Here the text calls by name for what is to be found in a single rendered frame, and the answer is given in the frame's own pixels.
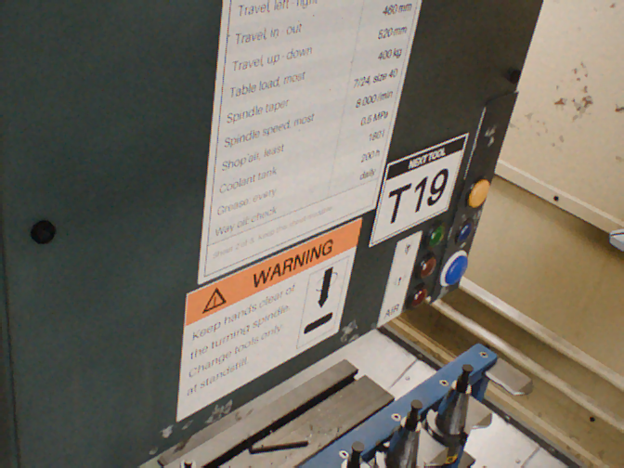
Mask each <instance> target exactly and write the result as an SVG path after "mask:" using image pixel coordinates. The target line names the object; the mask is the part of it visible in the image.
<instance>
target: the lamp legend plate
mask: <svg viewBox="0 0 624 468"><path fill-rule="evenodd" d="M422 234H423V232H422V231H419V232H417V233H415V234H412V235H410V237H408V238H406V239H404V240H402V241H400V242H398V243H397V247H396V253H395V257H394V261H393V265H392V268H391V273H390V277H389V281H388V284H387V288H386V292H385V296H384V299H383V307H382V311H381V315H379V318H378V322H377V326H376V327H377V328H378V327H379V326H382V325H384V324H385V323H386V322H388V321H390V320H391V319H394V318H396V317H397V316H399V315H400V313H401V309H402V305H403V302H404V298H405V294H406V290H407V288H408V284H409V280H410V274H411V270H412V266H413V262H415V259H416V255H417V252H418V249H419V245H420V241H421V237H422Z"/></svg>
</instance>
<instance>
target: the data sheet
mask: <svg viewBox="0 0 624 468"><path fill-rule="evenodd" d="M421 4H422V0H223V10H222V20H221V32H220V42H219V52H218V63H217V74H216V84H215V95H214V116H213V126H212V137H211V148H210V158H209V169H207V179H206V190H205V200H204V211H203V221H202V232H201V252H200V263H199V275H198V284H201V283H203V282H205V281H207V280H211V279H214V278H216V277H218V276H221V275H223V274H225V273H227V272H229V271H231V269H233V268H236V267H239V266H243V265H245V264H247V263H249V262H252V261H253V260H255V259H258V258H260V257H262V256H265V255H267V254H270V253H273V252H275V251H277V250H280V249H282V248H284V247H287V246H289V245H291V244H293V243H296V242H298V241H301V240H303V239H305V238H308V237H310V235H313V234H316V233H318V232H320V231H321V230H324V229H326V228H330V227H332V226H334V225H337V224H339V223H341V222H343V221H346V220H348V219H350V218H353V217H355V216H357V215H361V214H363V213H365V212H368V211H369V210H371V209H374V208H375V204H376V199H377V195H378V190H379V187H380V186H381V182H382V178H383V173H384V165H385V161H386V157H387V152H388V149H389V144H390V140H391V135H392V131H393V126H394V122H395V118H396V114H397V106H398V102H399V98H400V93H401V88H402V85H403V81H404V76H405V72H406V68H407V64H408V58H409V54H410V47H411V43H412V38H413V34H414V30H415V26H416V20H418V17H419V12H420V8H421Z"/></svg>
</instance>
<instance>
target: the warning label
mask: <svg viewBox="0 0 624 468"><path fill-rule="evenodd" d="M361 221H362V218H359V219H357V220H355V221H353V222H351V223H348V224H346V225H343V226H340V227H338V228H336V229H333V230H331V231H329V232H327V233H324V234H322V235H320V237H317V238H315V239H313V240H309V241H307V242H305V243H302V244H300V245H298V246H296V247H293V248H291V249H290V250H288V251H285V252H283V253H279V254H276V255H274V256H272V257H269V258H268V259H266V260H264V261H261V262H259V263H257V264H254V265H252V266H249V267H246V268H244V269H242V270H241V271H239V272H237V273H235V274H233V275H230V276H228V277H226V278H224V279H221V280H219V281H216V282H214V283H212V284H210V285H206V286H204V287H202V288H200V289H198V290H196V291H194V292H190V293H188V294H187V303H186V316H185V328H184V339H183V351H182V362H181V373H180V386H179V398H178V409H177V421H178V422H179V421H181V420H182V419H184V418H186V417H188V416H189V415H190V414H192V412H194V411H196V410H198V409H200V408H202V407H204V406H205V405H208V404H210V403H212V402H213V401H215V400H217V399H218V398H220V397H222V396H224V395H226V394H227V393H229V392H231V391H233V390H235V389H236V388H238V387H240V386H243V385H244V384H247V383H248V382H250V381H251V380H253V379H255V378H257V377H258V376H260V374H262V373H264V372H266V371H268V370H270V369H272V368H273V367H275V366H278V365H279V364H281V363H282V362H284V361H286V360H288V359H289V358H292V357H294V356H296V355H297V354H299V353H301V352H303V351H304V350H306V349H307V348H309V347H312V346H313V345H316V344H318V343H319V342H321V341H323V339H325V338H327V337H328V336H330V335H332V334H334V333H335V332H338V327H339V322H340V318H341V314H342V310H343V305H344V299H345V296H346V292H347V288H348V283H349V279H350V275H351V269H352V265H353V261H354V256H355V252H356V248H357V243H358V234H359V231H360V226H361Z"/></svg>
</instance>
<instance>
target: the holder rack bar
mask: <svg viewBox="0 0 624 468"><path fill-rule="evenodd" d="M497 359H498V355H496V354H495V353H493V352H492V351H490V350H489V349H487V348H485V347H484V346H482V345H481V344H476V345H475V346H474V347H472V348H471V349H469V350H468V351H466V352H465V353H463V354H462V355H461V356H459V357H457V358H456V359H454V360H453V361H450V363H448V364H447V365H446V366H444V367H443V368H441V369H440V370H438V371H436V372H435V373H434V374H432V375H431V376H429V378H428V379H426V380H425V381H423V382H422V383H420V384H419V385H417V386H415V387H413V388H412V389H410V390H409V391H408V392H407V393H406V394H404V395H403V396H401V397H399V398H398V399H397V400H395V401H394V402H392V403H391V404H389V405H388V406H386V407H385V408H384V409H382V410H379V411H378V413H376V414H375V415H373V416H372V417H371V418H369V419H368V420H367V421H365V422H364V423H362V424H361V425H360V426H358V427H357V428H355V429H354V430H352V431H351V432H349V433H348V434H347V435H344V436H342V437H341V438H339V439H338V440H336V441H335V442H334V443H332V444H331V445H329V446H328V447H326V448H325V449H324V450H323V451H322V452H320V454H318V455H317V456H315V457H314V458H312V459H310V460H309V461H307V462H305V463H304V464H302V465H301V466H299V467H298V468H340V467H341V465H342V463H343V461H344V460H347V459H348V456H349V455H350V454H352V453H353V450H352V444H353V442H355V441H360V442H362V443H363V444H364V445H365V448H364V452H363V453H361V455H360V456H361V458H362V460H364V461H365V462H366V463H368V462H369V461H371V460H372V459H374V458H375V455H376V452H378V453H383V446H384V444H385V443H388V442H390V441H391V439H392V437H393V435H394V433H395V431H396V430H397V428H398V426H399V424H400V422H401V420H402V419H403V418H405V417H406V416H407V412H408V411H410V409H411V406H410V402H411V400H413V399H419V400H421V402H422V403H423V407H422V409H420V412H419V414H420V416H421V419H420V423H422V422H424V421H425V420H426V418H427V415H428V412H429V410H430V409H432V410H433V411H434V412H436V411H437V409H438V407H439V403H440V402H441V401H442V400H443V398H444V397H445V395H446V393H447V391H448V390H449V388H450V386H451V385H452V384H453V383H454V382H455V381H457V380H458V376H459V375H461V374H462V365H463V364H470V365H472V366H473V367H474V370H473V372H471V373H470V375H469V379H470V384H469V385H470V386H471V385H473V384H474V383H476V382H477V381H478V380H480V379H481V377H483V376H484V375H483V374H482V373H481V372H482V370H484V369H485V368H486V367H489V366H490V365H492V364H493V363H494V362H496V361H497Z"/></svg>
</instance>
